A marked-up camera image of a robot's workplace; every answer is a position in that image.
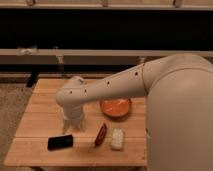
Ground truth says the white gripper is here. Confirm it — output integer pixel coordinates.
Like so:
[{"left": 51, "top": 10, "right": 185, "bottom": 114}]
[{"left": 62, "top": 106, "right": 84, "bottom": 134}]

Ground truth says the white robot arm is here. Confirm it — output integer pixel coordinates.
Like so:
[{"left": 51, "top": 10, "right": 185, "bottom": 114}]
[{"left": 56, "top": 54, "right": 213, "bottom": 171}]

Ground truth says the orange ceramic bowl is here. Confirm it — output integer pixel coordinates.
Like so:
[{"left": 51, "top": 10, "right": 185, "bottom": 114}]
[{"left": 100, "top": 99, "right": 131, "bottom": 118}]

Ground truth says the black rectangular box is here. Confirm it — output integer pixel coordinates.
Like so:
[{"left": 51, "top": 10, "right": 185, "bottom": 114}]
[{"left": 47, "top": 135, "right": 73, "bottom": 150}]

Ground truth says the dark red oblong object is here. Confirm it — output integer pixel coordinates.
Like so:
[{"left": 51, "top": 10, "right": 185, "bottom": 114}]
[{"left": 95, "top": 124, "right": 107, "bottom": 146}]

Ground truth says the wooden table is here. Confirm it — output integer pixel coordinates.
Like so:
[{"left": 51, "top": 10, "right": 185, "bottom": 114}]
[{"left": 4, "top": 79, "right": 147, "bottom": 167}]

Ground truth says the white rectangular sponge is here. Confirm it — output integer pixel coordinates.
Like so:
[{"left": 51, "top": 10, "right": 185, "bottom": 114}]
[{"left": 111, "top": 128, "right": 124, "bottom": 150}]

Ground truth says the long metal shelf rail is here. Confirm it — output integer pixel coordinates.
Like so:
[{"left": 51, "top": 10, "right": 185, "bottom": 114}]
[{"left": 0, "top": 48, "right": 213, "bottom": 65}]

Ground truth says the upper metal shelf rail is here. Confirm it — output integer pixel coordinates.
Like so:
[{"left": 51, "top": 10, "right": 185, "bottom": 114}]
[{"left": 0, "top": 1, "right": 213, "bottom": 11}]

